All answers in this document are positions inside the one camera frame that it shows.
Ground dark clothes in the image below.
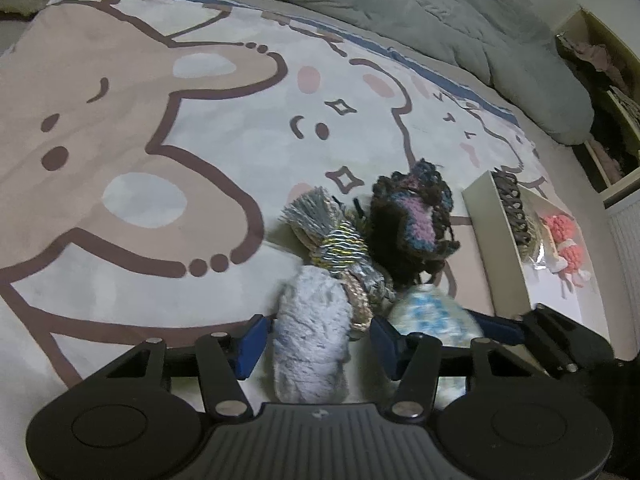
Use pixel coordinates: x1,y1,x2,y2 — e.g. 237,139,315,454
590,95,640,182

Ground dark crochet piece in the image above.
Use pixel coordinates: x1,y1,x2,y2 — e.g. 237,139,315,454
352,159,461,291

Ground white cardboard box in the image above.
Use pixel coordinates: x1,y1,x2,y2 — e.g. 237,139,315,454
461,170,612,347

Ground cartoon printed blanket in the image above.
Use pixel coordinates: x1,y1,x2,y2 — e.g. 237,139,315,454
0,0,567,411

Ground wooden clothes shelf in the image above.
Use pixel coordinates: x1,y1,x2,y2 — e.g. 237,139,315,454
555,7,640,209

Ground pink clothes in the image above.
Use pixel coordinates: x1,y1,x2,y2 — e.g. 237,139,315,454
557,35,626,74

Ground white ribbed panel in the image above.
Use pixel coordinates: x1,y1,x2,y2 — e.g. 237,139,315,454
606,204,640,362

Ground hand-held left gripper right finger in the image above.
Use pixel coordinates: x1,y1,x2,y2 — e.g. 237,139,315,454
370,318,547,419

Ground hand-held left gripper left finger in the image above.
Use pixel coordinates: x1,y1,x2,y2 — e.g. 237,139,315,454
70,315,271,419

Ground clear bag of hair ties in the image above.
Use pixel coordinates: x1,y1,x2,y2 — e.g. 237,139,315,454
517,230,557,272

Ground woven multicolour scrunchie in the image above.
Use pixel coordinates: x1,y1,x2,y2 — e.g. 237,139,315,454
280,186,397,341

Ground light blue fluffy scrunchie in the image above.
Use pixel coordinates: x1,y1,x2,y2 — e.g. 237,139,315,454
272,265,351,406

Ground cartoon print sheet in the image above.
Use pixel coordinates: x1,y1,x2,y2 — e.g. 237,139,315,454
0,0,626,361

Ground grey duvet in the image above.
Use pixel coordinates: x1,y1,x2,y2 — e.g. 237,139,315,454
165,0,596,146

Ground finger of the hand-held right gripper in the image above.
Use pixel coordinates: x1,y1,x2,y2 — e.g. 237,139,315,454
468,304,615,376

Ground pink and white crochet toy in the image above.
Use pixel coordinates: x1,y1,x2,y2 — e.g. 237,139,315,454
539,214,594,297

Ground blue and white scrunchie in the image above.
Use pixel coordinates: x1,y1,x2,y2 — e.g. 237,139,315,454
387,284,485,411

